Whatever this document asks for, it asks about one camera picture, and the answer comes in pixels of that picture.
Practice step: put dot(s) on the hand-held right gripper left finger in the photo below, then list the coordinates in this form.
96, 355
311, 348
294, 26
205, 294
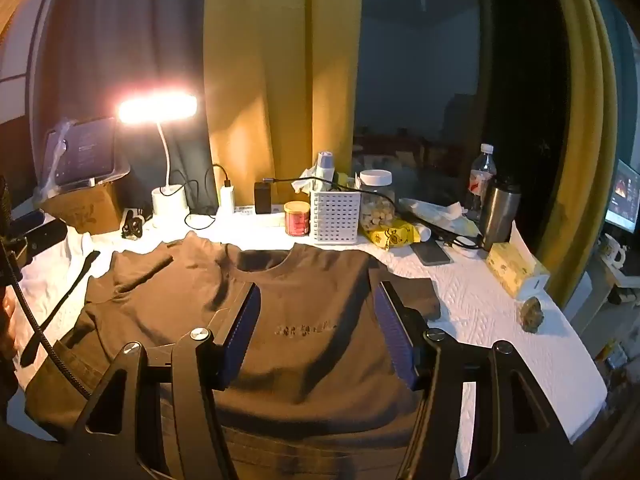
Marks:
244, 336

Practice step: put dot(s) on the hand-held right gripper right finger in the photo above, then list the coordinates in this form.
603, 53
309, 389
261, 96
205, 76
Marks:
396, 341

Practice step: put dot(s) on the brown t-shirt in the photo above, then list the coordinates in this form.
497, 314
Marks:
300, 300

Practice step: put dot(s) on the white garment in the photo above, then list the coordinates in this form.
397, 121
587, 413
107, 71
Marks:
75, 245

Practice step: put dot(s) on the cardboard box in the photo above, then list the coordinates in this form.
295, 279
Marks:
85, 207

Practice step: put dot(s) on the black flat strip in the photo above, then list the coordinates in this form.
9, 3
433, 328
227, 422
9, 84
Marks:
61, 305

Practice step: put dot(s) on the white textured tablecloth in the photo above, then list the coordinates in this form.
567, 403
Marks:
480, 310

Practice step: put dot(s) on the dark smartphone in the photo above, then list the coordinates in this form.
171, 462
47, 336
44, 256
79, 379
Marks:
431, 254

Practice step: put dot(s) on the black hair clips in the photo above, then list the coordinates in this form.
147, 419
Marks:
134, 225

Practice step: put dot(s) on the tablet in plastic wrap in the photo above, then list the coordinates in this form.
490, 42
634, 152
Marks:
85, 150

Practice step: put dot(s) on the yellow snack bag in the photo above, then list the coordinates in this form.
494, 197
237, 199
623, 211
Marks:
392, 236

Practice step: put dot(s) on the small white tube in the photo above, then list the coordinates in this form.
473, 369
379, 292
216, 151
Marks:
423, 232

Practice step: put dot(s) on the white power strip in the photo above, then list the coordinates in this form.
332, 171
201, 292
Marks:
260, 220

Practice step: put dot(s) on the red tin can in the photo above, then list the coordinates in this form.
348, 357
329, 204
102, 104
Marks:
297, 219

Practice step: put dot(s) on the pale printed paper packet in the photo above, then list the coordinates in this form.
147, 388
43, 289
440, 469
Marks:
435, 210

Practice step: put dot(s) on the white perforated basket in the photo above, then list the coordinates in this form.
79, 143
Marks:
335, 217

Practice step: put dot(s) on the yellow tissue box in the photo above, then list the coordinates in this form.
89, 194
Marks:
512, 267

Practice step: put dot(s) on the white charger plug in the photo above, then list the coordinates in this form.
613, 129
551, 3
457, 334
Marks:
227, 199

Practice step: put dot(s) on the black power adapter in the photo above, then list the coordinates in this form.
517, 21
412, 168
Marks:
262, 199

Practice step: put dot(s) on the brown rock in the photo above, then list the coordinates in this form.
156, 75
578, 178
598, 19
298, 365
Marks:
532, 316

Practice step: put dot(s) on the white desk lamp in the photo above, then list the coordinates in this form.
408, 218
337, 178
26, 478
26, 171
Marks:
170, 202

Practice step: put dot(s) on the clear jar with white lid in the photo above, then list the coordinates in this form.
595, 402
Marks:
376, 195

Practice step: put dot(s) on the white card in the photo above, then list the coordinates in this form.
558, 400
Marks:
520, 245

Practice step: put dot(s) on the stainless steel tumbler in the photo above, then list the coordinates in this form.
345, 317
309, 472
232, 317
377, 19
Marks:
497, 215

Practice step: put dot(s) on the crumpled white tissue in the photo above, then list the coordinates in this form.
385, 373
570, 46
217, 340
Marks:
306, 180

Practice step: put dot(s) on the clear plastic water bottle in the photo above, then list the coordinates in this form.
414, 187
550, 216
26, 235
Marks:
480, 180

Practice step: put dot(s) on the grey-blue plastic cup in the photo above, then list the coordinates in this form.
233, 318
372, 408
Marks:
325, 162

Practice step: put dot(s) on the white mug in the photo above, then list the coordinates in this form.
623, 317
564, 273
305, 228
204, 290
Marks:
611, 250

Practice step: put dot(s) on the wide yellow curtain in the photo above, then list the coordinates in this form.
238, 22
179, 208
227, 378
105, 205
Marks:
280, 85

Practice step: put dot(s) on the computer monitor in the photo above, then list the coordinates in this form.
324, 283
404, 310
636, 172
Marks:
624, 195

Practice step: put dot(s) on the narrow yellow curtain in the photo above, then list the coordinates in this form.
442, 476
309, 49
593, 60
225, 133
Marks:
592, 135

